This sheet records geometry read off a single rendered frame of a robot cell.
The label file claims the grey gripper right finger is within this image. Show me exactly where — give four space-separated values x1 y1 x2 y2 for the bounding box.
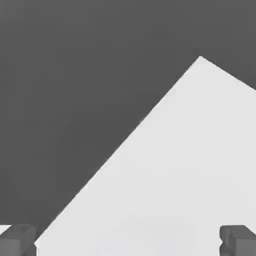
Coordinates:
219 224 256 256

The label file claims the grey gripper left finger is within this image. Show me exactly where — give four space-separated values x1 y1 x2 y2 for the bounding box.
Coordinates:
0 223 38 256

